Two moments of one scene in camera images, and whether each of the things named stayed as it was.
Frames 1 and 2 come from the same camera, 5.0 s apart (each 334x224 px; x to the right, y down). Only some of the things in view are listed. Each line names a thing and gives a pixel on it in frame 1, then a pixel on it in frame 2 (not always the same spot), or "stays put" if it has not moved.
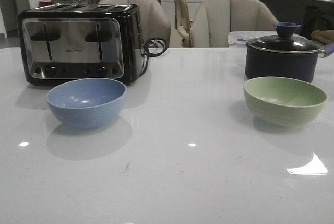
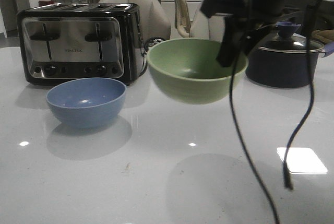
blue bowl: (87, 103) stays put
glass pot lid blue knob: (285, 42) stays put
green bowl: (283, 102) -> (188, 70)
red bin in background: (45, 3) stays put
